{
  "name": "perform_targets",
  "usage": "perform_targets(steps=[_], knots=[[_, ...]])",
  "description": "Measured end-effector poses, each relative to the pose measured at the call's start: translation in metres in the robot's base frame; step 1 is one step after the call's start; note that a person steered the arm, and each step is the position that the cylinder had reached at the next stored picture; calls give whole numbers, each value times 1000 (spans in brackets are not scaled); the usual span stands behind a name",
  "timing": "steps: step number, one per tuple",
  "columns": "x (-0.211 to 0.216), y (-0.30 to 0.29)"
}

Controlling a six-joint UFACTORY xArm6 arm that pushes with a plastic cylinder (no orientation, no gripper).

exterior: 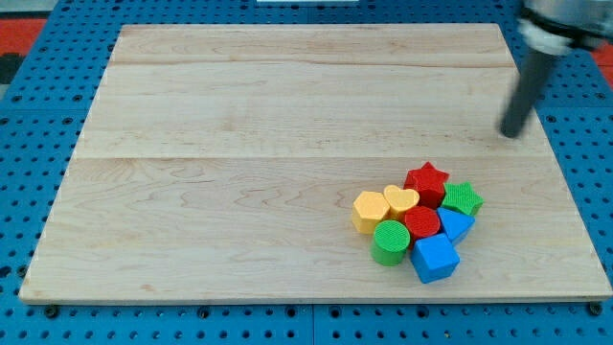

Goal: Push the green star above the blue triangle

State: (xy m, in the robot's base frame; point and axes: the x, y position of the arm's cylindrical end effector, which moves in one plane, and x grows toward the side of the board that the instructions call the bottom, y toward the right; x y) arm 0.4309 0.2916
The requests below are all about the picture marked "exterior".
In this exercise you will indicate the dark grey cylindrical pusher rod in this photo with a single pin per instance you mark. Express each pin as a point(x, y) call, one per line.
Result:
point(535, 71)

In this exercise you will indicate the green star block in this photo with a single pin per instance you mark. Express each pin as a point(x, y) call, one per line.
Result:
point(462, 198)

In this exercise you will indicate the red star block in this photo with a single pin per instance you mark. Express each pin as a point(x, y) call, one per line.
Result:
point(428, 182)

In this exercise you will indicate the blue triangle block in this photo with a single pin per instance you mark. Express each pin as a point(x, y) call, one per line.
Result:
point(455, 225)

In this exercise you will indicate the yellow heart block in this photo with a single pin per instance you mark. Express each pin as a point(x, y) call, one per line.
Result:
point(400, 201)

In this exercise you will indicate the red cylinder block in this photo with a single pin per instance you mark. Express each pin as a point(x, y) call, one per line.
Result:
point(421, 222)

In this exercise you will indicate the blue cube block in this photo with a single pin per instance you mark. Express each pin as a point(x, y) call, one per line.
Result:
point(434, 258)

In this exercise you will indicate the yellow hexagon block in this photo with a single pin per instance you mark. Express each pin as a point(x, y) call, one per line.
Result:
point(368, 210)

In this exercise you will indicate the green cylinder block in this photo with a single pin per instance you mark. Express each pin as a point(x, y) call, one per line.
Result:
point(390, 242)

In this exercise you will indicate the wooden board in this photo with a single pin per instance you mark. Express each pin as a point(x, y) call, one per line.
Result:
point(218, 164)

